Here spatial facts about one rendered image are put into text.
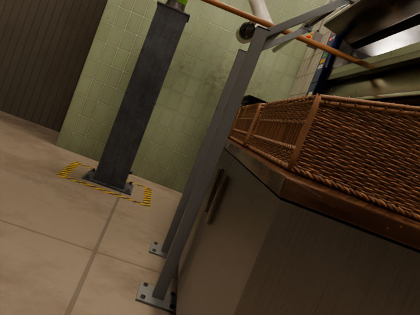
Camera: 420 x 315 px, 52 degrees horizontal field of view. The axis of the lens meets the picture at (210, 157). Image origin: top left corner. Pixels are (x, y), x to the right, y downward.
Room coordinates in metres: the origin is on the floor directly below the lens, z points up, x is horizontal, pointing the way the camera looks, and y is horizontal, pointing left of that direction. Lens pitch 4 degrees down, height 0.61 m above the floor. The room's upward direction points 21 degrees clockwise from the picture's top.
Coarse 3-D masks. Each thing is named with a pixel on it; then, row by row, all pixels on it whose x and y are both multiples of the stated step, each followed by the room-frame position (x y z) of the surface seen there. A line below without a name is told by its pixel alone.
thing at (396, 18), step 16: (368, 0) 2.01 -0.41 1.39; (384, 0) 1.92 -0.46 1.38; (400, 0) 1.85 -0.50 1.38; (416, 0) 1.78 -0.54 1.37; (336, 16) 2.38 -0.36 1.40; (352, 16) 2.26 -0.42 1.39; (368, 16) 2.16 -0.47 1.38; (384, 16) 2.06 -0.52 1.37; (400, 16) 1.97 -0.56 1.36; (336, 32) 2.59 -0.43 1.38; (352, 32) 2.45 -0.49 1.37; (368, 32) 2.33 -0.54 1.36
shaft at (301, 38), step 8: (208, 0) 2.21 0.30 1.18; (216, 0) 2.22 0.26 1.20; (224, 8) 2.22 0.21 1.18; (232, 8) 2.22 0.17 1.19; (240, 16) 2.24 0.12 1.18; (248, 16) 2.23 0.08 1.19; (264, 24) 2.24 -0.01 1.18; (272, 24) 2.24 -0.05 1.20; (288, 32) 2.25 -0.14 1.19; (304, 40) 2.26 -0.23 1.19; (312, 40) 2.26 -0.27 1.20; (320, 48) 2.27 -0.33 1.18; (328, 48) 2.27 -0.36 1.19; (344, 56) 2.27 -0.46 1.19; (352, 56) 2.28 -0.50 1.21
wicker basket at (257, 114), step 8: (256, 104) 1.47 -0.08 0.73; (264, 104) 1.41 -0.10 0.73; (240, 112) 1.93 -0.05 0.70; (248, 112) 1.63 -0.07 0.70; (256, 112) 1.41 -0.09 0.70; (240, 120) 1.82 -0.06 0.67; (248, 120) 1.55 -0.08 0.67; (256, 120) 1.41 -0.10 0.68; (240, 128) 1.70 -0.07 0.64; (248, 128) 1.46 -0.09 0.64; (232, 136) 1.85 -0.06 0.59; (240, 136) 1.60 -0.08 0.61; (248, 136) 1.41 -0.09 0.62; (240, 144) 1.52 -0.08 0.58; (248, 144) 1.41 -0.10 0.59
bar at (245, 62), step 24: (336, 0) 1.41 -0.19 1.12; (288, 24) 1.40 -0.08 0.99; (312, 24) 1.82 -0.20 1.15; (264, 48) 1.40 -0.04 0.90; (240, 72) 1.38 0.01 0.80; (240, 96) 1.38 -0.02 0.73; (216, 120) 1.86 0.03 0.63; (216, 144) 1.38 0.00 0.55; (192, 168) 1.87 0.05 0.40; (192, 192) 1.38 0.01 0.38; (192, 216) 1.38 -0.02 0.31; (168, 240) 1.86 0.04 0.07; (168, 264) 1.38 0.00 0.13; (144, 288) 1.42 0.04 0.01
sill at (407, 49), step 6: (402, 48) 1.76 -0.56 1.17; (408, 48) 1.71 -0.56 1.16; (414, 48) 1.66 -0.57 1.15; (378, 54) 1.99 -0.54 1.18; (384, 54) 1.92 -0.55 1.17; (390, 54) 1.86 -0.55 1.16; (396, 54) 1.80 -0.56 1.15; (402, 54) 1.74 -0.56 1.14; (366, 60) 2.11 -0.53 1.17; (372, 60) 2.03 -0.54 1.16; (378, 60) 1.96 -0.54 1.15; (342, 66) 2.43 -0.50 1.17; (348, 66) 2.33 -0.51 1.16; (354, 66) 2.24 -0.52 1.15; (360, 66) 2.16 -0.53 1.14; (330, 72) 2.62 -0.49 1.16; (336, 72) 2.50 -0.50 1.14
